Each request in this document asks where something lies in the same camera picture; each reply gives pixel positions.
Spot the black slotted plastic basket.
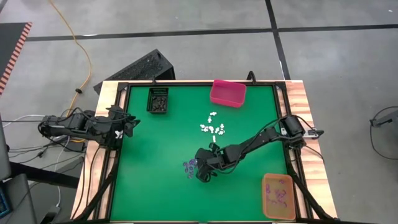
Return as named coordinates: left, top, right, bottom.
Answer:
left=145, top=87, right=170, bottom=115

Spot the pink plastic bin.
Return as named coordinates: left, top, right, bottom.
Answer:
left=210, top=79, right=248, bottom=109

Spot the black table frame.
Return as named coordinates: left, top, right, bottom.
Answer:
left=105, top=81, right=299, bottom=223

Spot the yellow floor cable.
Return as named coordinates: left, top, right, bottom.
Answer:
left=48, top=0, right=93, bottom=107

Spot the wooden table board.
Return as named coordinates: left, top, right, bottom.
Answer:
left=70, top=80, right=339, bottom=220

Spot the black perforated computer case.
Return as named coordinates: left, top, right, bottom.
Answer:
left=93, top=49, right=177, bottom=95

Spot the white floor cable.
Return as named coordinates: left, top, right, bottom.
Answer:
left=54, top=136, right=71, bottom=208

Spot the black mat orange striped edge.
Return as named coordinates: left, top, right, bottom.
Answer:
left=0, top=21, right=33, bottom=95

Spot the silver mounting bracket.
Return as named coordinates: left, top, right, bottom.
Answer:
left=303, top=127, right=325, bottom=139

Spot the black cart leg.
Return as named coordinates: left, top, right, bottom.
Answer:
left=9, top=161, right=81, bottom=189

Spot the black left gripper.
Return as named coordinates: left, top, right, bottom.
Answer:
left=104, top=106, right=141, bottom=138

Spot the black diagonal frame strut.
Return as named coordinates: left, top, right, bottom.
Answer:
left=74, top=149, right=122, bottom=221
left=284, top=152, right=335, bottom=220

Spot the black floor cable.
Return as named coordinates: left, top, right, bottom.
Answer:
left=7, top=136, right=86, bottom=164

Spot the grey cart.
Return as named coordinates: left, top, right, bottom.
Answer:
left=0, top=114, right=40, bottom=224

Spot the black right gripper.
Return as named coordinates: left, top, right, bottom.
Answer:
left=195, top=148, right=228, bottom=184

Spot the orange plastic bin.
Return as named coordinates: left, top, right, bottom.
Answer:
left=262, top=173, right=297, bottom=221

